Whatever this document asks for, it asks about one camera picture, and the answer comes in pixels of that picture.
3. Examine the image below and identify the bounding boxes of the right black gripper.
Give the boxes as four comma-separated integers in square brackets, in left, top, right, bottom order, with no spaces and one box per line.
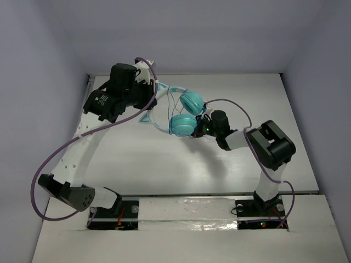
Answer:
[183,115,219,138]

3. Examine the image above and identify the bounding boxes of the blue headphone cable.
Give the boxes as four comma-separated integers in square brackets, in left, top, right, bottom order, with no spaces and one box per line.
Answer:
[166,89,217,143]

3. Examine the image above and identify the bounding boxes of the aluminium rail with foil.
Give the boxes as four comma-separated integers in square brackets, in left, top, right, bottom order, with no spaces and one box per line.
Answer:
[87,193,297,232]

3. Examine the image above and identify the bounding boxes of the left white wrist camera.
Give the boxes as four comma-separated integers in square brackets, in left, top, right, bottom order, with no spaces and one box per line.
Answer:
[134,59,151,84]

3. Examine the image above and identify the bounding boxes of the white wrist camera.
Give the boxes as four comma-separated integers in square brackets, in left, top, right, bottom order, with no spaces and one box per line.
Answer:
[201,104,213,119]
[134,59,151,84]

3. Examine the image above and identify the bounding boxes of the left side aluminium rail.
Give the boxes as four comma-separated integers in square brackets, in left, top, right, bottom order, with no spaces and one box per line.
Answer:
[78,74,95,124]

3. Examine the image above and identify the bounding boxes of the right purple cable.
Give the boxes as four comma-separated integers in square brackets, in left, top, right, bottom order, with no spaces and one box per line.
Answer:
[204,99,296,230]

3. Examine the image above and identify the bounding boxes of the teal cat-ear headphones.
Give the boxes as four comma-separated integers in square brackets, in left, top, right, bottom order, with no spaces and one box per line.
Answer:
[139,83,206,137]

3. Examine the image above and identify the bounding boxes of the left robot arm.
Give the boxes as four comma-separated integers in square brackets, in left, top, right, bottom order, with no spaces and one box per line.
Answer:
[31,58,158,216]

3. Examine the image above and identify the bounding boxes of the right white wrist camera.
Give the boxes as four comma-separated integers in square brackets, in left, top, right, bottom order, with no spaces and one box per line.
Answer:
[201,104,213,119]

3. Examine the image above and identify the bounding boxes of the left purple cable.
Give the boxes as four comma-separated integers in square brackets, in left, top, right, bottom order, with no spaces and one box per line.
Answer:
[30,56,160,230]

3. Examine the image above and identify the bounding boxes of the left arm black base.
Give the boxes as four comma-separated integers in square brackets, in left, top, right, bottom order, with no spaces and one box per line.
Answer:
[86,187,139,231]

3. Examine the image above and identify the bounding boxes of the purple cable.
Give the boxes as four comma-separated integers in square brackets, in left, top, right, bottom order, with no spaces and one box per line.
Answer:
[204,99,296,230]
[30,56,160,230]

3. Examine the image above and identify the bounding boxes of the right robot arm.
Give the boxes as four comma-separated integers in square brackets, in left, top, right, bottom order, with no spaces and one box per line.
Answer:
[191,110,296,215]

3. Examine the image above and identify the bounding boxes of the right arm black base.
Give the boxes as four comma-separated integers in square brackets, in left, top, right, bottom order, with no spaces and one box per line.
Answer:
[230,192,288,230]

